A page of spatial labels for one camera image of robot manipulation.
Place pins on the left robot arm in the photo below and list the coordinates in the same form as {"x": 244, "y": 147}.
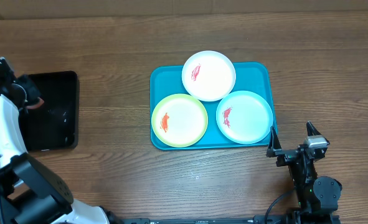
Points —
{"x": 29, "y": 191}

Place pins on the black rectangular tray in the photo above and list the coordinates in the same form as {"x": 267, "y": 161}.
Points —
{"x": 54, "y": 125}

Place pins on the green and pink sponge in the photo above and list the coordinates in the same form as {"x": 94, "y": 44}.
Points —
{"x": 35, "y": 106}

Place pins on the green rimmed plate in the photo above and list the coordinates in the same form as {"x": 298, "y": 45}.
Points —
{"x": 179, "y": 120}

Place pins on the teal plastic serving tray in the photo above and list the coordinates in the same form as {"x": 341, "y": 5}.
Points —
{"x": 250, "y": 76}

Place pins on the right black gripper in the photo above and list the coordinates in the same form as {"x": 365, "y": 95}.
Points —
{"x": 287, "y": 155}

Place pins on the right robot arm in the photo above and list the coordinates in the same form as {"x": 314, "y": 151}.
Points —
{"x": 317, "y": 196}

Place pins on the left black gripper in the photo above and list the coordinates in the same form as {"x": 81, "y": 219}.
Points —
{"x": 27, "y": 81}

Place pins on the white plate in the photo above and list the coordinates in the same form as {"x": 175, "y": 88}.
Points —
{"x": 208, "y": 75}

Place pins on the light blue plate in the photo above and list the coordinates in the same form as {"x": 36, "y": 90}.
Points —
{"x": 244, "y": 117}

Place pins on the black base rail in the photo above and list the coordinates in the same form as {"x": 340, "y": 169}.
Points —
{"x": 257, "y": 219}

